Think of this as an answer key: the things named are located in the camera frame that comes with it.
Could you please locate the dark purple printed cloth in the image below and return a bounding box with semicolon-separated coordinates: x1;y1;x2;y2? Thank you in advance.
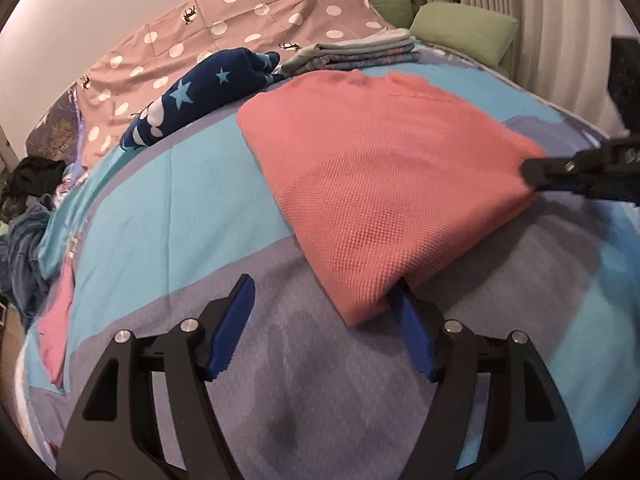
27;91;83;162

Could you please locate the coral knit sweater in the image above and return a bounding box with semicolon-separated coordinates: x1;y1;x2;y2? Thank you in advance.
236;69;551;328

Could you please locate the green pillow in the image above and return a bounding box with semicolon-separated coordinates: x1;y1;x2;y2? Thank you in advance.
350;0;417;30
410;2;519;67

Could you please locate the floral folded garment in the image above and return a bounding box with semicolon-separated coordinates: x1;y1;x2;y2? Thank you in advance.
300;42;422;73

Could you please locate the black crumpled cloth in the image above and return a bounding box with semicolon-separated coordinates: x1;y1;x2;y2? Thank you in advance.
9;156;67;197

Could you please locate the navy star print blanket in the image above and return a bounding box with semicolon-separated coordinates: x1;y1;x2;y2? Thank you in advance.
119;47;283;151

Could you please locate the stack of folded clothes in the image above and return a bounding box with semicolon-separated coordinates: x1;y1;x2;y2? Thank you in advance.
279;29;417;73

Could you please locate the blue grey patchwork bedspread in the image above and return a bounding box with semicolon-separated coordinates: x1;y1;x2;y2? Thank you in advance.
15;40;640;480

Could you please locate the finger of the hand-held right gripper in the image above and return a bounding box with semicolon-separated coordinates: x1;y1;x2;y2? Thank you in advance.
520;135;640;183
536;180;640;207

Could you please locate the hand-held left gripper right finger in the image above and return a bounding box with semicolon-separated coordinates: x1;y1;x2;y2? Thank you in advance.
389;282;586;480

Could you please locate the pink polka dot sheet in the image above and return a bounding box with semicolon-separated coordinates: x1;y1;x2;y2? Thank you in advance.
70;0;396;171

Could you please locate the blue crumpled cloth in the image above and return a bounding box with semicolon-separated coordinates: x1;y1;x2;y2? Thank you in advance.
0;194;57;333

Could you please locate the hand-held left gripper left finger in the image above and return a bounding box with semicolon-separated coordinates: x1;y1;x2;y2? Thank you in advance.
55;274;257;480

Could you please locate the white pleated curtain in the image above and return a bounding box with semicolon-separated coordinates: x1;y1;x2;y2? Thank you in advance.
419;0;640;133

